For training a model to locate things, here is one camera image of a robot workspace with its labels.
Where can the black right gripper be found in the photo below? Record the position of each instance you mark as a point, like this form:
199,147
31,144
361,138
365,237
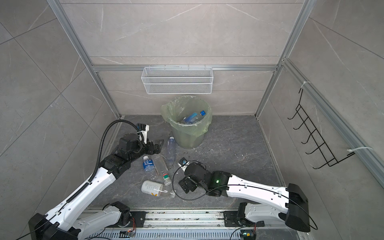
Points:
186,181

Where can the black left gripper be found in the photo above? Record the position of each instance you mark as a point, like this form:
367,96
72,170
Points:
157,147

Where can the purple Ganten water bottle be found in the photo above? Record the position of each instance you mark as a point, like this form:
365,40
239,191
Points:
171,150

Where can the clear plastic cup bottle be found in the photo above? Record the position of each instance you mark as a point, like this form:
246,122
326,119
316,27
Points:
160,165

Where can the small bottle blue label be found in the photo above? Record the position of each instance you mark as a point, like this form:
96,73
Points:
148,164

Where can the small bottle green red label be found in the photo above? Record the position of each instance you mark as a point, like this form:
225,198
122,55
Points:
167,179

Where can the clear bottle yellow label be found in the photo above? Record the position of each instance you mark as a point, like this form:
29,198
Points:
157,190

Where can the clear bottle blue cap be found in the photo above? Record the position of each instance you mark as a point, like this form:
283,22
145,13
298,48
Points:
194,118

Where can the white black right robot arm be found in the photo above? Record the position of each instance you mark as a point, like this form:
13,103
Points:
263,204

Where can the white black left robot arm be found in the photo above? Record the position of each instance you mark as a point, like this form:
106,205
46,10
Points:
84,192

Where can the grey mesh waste bin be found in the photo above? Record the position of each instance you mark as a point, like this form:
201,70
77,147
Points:
188,137

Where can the green plastic bin liner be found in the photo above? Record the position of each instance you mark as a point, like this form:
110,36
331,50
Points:
188,114

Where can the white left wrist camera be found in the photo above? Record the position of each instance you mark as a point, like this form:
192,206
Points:
143,132

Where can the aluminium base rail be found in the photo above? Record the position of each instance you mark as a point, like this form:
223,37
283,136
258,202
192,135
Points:
190,225

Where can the white wire mesh shelf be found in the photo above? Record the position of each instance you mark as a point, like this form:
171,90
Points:
178,80

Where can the black wire hook rack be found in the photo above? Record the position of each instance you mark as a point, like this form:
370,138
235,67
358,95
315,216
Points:
315,136

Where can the aluminium frame rail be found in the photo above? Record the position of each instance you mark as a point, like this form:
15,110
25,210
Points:
74,39

